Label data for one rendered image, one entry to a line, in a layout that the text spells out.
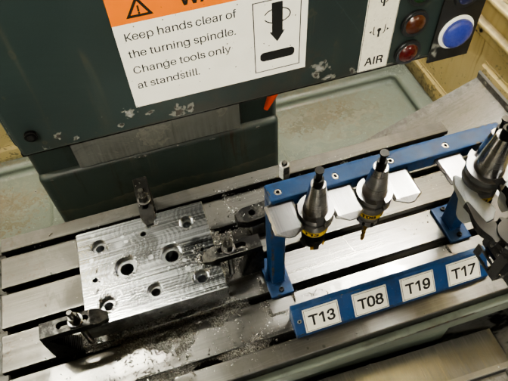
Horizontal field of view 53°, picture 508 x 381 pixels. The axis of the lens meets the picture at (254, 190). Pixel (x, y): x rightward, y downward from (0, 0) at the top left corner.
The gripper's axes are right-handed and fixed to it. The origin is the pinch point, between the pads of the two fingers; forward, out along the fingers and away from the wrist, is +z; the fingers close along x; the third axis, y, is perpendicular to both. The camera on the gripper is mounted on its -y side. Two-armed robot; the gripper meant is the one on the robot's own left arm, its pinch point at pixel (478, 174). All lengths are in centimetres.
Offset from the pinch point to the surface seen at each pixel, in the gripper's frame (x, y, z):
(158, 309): -53, 36, 10
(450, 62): 57, 54, 76
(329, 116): 19, 76, 85
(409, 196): -5.4, 11.6, 6.1
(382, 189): -10.8, 8.2, 6.8
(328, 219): -20.8, 10.9, 5.6
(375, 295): -9.4, 38.8, 0.6
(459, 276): 10.4, 39.9, -0.5
